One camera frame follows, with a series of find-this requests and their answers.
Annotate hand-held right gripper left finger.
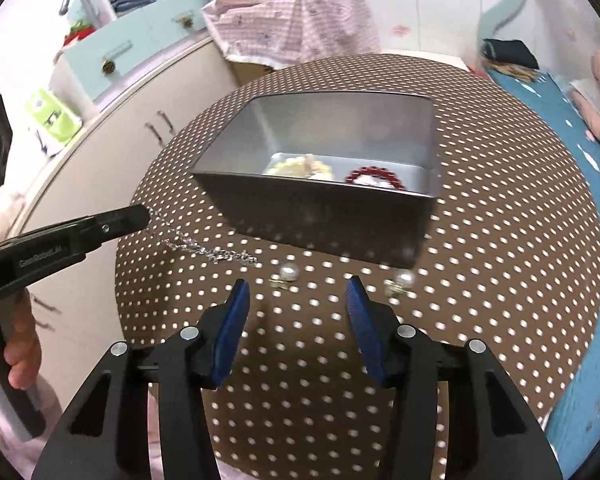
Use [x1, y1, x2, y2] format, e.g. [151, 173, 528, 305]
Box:
[32, 279, 252, 480]

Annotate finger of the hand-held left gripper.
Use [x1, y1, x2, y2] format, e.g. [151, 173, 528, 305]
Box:
[65, 214, 152, 262]
[72, 205, 150, 233]

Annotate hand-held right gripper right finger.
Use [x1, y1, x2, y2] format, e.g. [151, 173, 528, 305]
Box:
[344, 275, 563, 480]

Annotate pearl earring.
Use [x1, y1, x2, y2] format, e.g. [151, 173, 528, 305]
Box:
[384, 269, 415, 297]
[271, 262, 301, 291]

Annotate silver chain necklace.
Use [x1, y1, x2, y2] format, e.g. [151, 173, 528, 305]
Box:
[142, 204, 260, 267]

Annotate grey metal tin box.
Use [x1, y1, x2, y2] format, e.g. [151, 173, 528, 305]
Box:
[191, 91, 443, 270]

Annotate red bead bracelet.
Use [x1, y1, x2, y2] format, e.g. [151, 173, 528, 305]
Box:
[344, 165, 411, 192]

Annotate cream bead bracelet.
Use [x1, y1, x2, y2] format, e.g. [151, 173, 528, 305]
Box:
[264, 156, 308, 178]

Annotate person's left hand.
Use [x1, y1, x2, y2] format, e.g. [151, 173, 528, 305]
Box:
[4, 289, 44, 390]

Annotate beige cabinet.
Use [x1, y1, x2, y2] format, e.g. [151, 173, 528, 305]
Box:
[0, 35, 241, 411]

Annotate green white plastic gadget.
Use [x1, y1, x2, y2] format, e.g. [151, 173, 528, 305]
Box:
[25, 87, 83, 143]

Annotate teal drawer unit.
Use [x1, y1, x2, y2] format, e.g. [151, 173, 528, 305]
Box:
[62, 0, 211, 103]

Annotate red green plush toy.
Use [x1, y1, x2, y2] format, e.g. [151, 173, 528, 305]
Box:
[62, 20, 98, 48]

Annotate cardboard box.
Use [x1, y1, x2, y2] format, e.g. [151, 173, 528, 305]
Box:
[227, 55, 276, 86]

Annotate folded jeans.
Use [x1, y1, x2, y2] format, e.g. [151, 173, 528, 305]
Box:
[111, 0, 156, 15]

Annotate pink checkered cloth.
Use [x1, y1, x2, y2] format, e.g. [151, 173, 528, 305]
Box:
[201, 0, 381, 68]

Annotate blue patterned bed sheet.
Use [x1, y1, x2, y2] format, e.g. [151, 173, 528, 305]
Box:
[480, 67, 600, 466]

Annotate white board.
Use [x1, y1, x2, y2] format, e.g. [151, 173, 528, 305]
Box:
[380, 49, 473, 72]

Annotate folded tan garment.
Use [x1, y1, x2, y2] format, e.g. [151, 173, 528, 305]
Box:
[485, 62, 551, 83]

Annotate folded dark clothes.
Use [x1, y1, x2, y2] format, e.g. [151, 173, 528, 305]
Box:
[482, 37, 540, 70]

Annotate white pillow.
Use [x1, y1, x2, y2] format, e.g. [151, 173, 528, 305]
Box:
[550, 74, 600, 106]

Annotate white wardrobe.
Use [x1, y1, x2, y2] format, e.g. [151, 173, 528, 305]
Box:
[285, 0, 506, 56]

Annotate teal bunk bed frame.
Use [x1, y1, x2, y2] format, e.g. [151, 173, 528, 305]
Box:
[472, 0, 536, 68]

